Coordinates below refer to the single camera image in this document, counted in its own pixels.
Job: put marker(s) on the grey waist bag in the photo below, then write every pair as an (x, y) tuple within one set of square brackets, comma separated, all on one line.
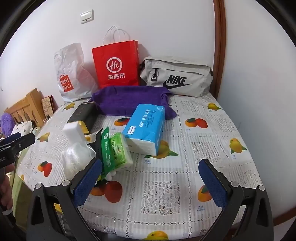
[(185, 67)]

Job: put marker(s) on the white spotted cloth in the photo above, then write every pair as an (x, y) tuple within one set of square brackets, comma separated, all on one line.
[(22, 127)]

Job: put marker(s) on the blue tissue pack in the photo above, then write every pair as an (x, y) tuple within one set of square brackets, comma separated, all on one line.
[(143, 122)]

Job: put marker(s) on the brown patterned box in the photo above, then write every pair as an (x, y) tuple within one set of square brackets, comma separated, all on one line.
[(47, 106)]

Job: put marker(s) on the white sponge block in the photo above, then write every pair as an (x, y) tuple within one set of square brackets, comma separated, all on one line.
[(72, 134)]

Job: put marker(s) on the fruit print tablecloth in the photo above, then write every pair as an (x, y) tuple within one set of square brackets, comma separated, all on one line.
[(173, 185)]

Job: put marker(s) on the person's left forearm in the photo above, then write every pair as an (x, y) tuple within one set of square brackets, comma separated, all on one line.
[(11, 227)]

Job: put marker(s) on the light wooden furniture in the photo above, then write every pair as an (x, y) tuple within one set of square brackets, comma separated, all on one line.
[(30, 104)]

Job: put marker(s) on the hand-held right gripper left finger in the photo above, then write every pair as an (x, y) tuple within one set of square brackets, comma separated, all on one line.
[(87, 183)]

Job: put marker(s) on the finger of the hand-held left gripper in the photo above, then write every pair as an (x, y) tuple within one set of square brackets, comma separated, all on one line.
[(24, 141), (18, 135)]

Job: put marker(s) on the red paper bag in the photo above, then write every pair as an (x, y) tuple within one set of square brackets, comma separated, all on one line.
[(115, 53)]

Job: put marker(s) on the purple fluffy item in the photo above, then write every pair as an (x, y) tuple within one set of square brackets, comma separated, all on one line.
[(7, 122)]

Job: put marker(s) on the dark green wet wipe packet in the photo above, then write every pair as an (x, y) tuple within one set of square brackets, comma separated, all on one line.
[(106, 153)]

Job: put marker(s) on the light green cloth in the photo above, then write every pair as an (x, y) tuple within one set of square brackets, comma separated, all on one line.
[(19, 190)]

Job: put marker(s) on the white light switch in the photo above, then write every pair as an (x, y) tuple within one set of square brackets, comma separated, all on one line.
[(86, 16)]

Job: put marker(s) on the clear plastic bag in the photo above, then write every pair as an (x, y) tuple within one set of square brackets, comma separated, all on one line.
[(74, 160)]

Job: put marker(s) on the person's left hand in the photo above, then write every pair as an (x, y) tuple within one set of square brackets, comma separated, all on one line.
[(6, 190)]

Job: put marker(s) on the purple towel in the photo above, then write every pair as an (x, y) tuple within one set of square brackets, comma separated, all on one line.
[(120, 99)]

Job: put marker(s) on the white plastic shopping bag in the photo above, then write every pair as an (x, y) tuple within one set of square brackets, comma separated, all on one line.
[(69, 62)]

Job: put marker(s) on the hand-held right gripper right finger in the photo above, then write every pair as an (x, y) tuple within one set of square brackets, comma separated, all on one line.
[(212, 185)]

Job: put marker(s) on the light green tissue pack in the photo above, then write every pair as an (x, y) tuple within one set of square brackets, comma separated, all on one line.
[(120, 150)]

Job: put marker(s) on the black box with gold end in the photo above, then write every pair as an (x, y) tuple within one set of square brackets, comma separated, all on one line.
[(81, 112)]

